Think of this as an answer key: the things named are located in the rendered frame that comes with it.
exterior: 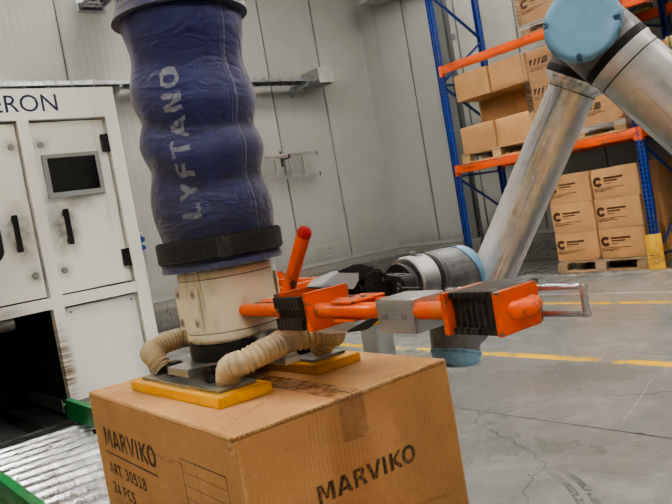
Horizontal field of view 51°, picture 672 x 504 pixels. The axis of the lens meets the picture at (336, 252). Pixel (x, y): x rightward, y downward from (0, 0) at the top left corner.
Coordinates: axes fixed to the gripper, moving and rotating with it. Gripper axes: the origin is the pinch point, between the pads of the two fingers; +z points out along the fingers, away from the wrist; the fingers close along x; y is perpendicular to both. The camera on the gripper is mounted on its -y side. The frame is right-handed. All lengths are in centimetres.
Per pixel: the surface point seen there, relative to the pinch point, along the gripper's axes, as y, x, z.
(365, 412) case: -6.1, -16.0, -0.8
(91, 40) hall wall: 877, 295, -320
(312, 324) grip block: -2.8, -1.7, 3.9
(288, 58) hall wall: 878, 275, -654
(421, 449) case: -6.5, -24.9, -10.5
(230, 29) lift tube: 18, 48, -3
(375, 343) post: 44, -20, -47
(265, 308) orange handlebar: 10.2, 0.3, 3.4
